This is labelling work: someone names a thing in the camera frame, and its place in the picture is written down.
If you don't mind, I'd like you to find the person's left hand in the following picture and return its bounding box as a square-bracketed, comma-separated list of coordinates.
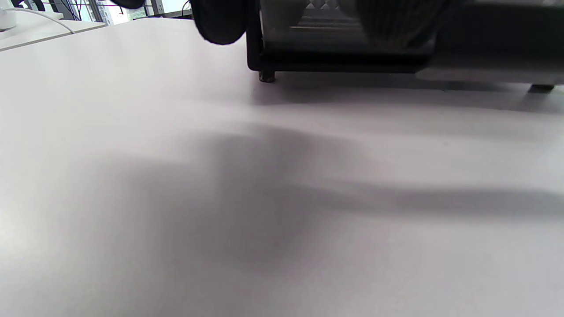
[110, 0, 456, 49]

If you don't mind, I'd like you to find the red oven with glass door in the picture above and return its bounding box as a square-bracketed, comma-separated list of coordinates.
[246, 0, 564, 94]

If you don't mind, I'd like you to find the white side table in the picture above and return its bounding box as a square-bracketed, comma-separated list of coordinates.
[0, 10, 108, 52]

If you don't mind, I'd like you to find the white cable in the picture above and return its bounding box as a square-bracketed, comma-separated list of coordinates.
[4, 7, 76, 35]

